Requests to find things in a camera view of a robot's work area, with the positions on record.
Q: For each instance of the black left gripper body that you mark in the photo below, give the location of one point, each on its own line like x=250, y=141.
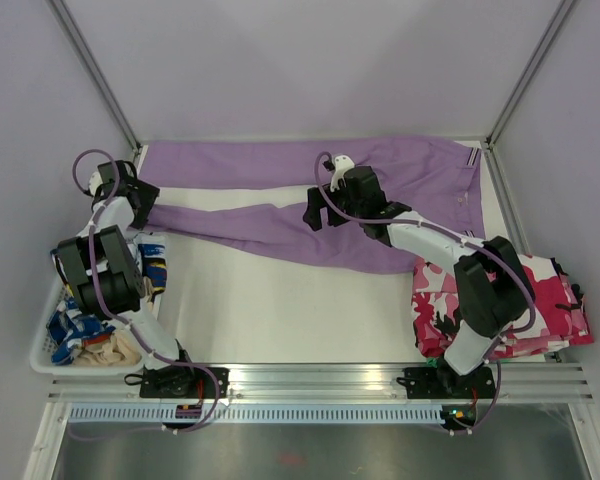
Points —
x=147, y=196

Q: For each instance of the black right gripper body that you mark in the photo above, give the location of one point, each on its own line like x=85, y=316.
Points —
x=340, y=200

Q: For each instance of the purple trousers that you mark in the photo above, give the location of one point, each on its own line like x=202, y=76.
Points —
x=252, y=196

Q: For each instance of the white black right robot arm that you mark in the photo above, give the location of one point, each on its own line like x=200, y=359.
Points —
x=492, y=287

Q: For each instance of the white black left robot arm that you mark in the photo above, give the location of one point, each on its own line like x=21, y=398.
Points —
x=114, y=274

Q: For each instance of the pink camouflage folded trousers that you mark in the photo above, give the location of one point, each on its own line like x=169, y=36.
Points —
x=560, y=319

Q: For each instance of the blue white patterned garment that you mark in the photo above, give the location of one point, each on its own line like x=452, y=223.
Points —
x=70, y=329

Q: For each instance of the beige garment in basket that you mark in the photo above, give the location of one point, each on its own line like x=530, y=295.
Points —
x=117, y=350

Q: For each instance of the white plastic laundry basket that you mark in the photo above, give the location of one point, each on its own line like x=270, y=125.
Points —
x=40, y=356

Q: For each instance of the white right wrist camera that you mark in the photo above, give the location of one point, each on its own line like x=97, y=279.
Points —
x=339, y=166

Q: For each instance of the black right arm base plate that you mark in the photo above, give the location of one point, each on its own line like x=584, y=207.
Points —
x=442, y=383

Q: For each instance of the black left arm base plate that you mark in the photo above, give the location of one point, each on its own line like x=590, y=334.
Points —
x=184, y=383

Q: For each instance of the white slotted cable duct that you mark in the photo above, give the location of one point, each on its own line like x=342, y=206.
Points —
x=257, y=413

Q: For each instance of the aluminium frame rail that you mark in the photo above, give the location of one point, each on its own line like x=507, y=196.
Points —
x=521, y=383

